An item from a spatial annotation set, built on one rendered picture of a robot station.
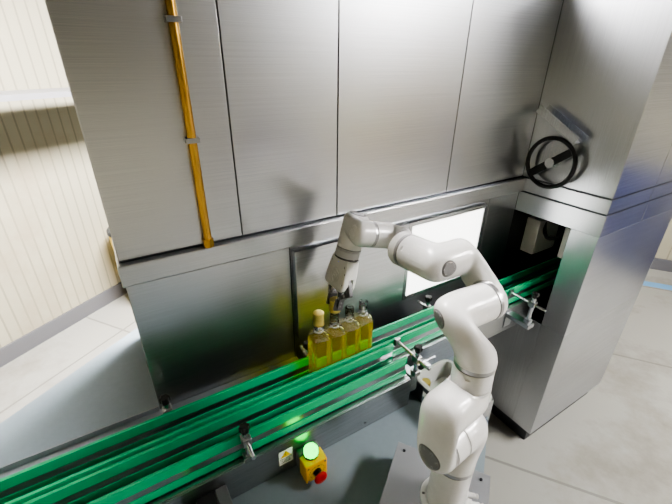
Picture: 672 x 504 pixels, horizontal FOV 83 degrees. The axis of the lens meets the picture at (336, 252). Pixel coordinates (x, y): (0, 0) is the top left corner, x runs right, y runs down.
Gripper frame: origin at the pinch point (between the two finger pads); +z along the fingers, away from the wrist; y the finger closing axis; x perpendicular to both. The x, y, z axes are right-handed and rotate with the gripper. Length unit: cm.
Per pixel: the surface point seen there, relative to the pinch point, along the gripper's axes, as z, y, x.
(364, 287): 2.4, -12.3, 21.6
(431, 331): 14.5, 3.5, 47.0
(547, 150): -61, -6, 94
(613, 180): -55, 21, 97
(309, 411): 29.2, 12.9, -9.3
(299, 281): -1.0, -12.3, -6.7
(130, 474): 43, 5, -55
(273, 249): -11.8, -13.1, -17.7
